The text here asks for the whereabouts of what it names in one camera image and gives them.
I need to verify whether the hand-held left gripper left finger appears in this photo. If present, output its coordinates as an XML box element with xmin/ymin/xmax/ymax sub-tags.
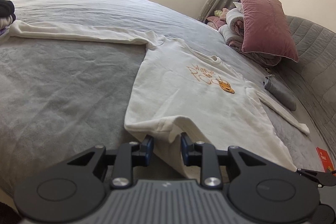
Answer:
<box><xmin>67</xmin><ymin>135</ymin><xmax>154</xmax><ymax>189</ymax></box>

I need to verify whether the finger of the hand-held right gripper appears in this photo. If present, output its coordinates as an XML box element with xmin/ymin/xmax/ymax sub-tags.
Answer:
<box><xmin>295</xmin><ymin>168</ymin><xmax>336</xmax><ymax>187</ymax></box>

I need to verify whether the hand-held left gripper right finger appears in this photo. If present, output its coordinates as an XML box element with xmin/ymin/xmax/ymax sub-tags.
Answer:
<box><xmin>180</xmin><ymin>132</ymin><xmax>265</xmax><ymax>189</ymax></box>

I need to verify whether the white printed sweatshirt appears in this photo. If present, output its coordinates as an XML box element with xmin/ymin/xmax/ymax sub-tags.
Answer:
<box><xmin>9</xmin><ymin>21</ymin><xmax>310</xmax><ymax>180</ymax></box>

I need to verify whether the pile of dark and white clothes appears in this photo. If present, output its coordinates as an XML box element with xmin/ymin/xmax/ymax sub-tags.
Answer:
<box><xmin>0</xmin><ymin>0</ymin><xmax>17</xmax><ymax>37</ymax></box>

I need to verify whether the red booklet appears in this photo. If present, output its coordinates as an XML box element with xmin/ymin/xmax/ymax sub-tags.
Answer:
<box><xmin>316</xmin><ymin>147</ymin><xmax>336</xmax><ymax>172</ymax></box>

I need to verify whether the folded grey sweater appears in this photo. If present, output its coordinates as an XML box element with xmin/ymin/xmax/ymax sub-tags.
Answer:
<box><xmin>264</xmin><ymin>74</ymin><xmax>297</xmax><ymax>111</ymax></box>

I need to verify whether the grey bed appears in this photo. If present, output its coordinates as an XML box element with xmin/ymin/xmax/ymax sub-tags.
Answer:
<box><xmin>0</xmin><ymin>0</ymin><xmax>336</xmax><ymax>201</ymax></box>

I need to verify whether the grey quilted headboard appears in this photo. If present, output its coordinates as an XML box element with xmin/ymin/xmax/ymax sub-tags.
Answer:
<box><xmin>269</xmin><ymin>15</ymin><xmax>336</xmax><ymax>151</ymax></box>

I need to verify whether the folded grey quilt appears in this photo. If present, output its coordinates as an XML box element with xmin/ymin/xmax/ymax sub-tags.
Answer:
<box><xmin>218</xmin><ymin>7</ymin><xmax>282</xmax><ymax>68</ymax></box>

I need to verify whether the small pink cushion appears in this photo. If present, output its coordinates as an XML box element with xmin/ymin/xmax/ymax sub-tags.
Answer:
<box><xmin>206</xmin><ymin>7</ymin><xmax>229</xmax><ymax>30</ymax></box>

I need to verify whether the pink velvet pillow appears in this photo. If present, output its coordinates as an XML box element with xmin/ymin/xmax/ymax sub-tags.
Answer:
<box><xmin>238</xmin><ymin>0</ymin><xmax>299</xmax><ymax>63</ymax></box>

